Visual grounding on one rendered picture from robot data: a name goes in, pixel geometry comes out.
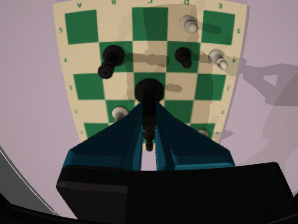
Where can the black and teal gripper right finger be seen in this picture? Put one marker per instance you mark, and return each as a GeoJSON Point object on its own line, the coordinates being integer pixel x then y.
{"type": "Point", "coordinates": [184, 148]}

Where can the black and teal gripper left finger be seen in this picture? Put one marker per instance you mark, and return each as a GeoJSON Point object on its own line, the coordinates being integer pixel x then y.
{"type": "Point", "coordinates": [114, 146]}

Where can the green and cream chessboard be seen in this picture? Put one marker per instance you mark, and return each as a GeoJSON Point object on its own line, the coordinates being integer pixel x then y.
{"type": "Point", "coordinates": [149, 33]}

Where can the white pawn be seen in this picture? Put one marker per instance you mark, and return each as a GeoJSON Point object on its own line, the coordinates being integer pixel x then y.
{"type": "Point", "coordinates": [217, 57]}
{"type": "Point", "coordinates": [188, 24]}

